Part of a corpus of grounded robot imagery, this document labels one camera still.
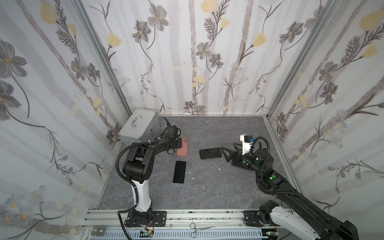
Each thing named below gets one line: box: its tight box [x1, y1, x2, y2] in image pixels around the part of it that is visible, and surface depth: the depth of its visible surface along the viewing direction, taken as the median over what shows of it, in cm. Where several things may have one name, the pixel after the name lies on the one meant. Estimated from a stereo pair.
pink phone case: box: [176, 138, 189, 157], surface depth 102 cm
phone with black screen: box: [172, 161, 187, 184], surface depth 92 cm
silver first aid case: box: [117, 108, 161, 143], surface depth 97 cm
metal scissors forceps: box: [189, 222, 216, 239], surface depth 73 cm
